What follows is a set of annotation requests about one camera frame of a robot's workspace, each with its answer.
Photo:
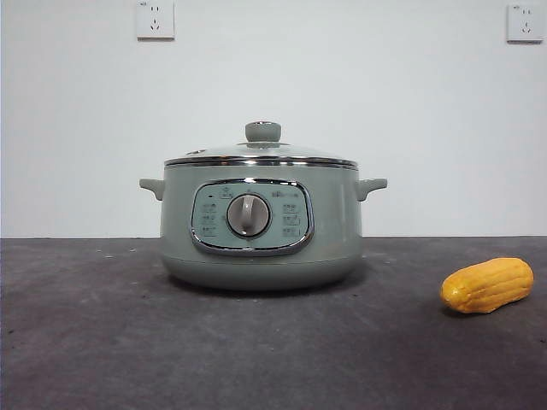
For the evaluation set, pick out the glass lid with green knob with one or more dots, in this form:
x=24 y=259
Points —
x=262 y=130

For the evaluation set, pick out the yellow corn cob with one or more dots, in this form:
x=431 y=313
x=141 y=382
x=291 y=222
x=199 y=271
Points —
x=487 y=286

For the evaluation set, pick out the sage green electric pot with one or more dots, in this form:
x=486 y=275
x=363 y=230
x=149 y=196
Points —
x=333 y=222

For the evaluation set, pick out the white wall socket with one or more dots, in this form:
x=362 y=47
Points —
x=525 y=23
x=155 y=19

